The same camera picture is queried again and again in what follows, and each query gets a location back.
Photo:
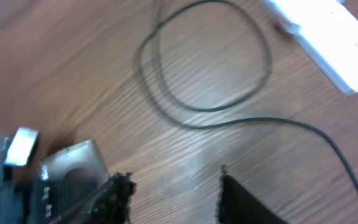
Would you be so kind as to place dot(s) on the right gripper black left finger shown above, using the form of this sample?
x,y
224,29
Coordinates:
x,y
109,204

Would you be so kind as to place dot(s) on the white power strip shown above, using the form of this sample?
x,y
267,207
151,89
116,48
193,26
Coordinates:
x,y
328,33

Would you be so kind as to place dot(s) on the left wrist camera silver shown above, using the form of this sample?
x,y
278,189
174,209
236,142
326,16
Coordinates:
x,y
21,147

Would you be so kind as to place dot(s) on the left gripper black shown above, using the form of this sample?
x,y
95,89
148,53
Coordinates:
x,y
37,201

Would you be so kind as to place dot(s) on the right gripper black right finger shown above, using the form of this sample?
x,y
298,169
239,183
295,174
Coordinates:
x,y
236,205

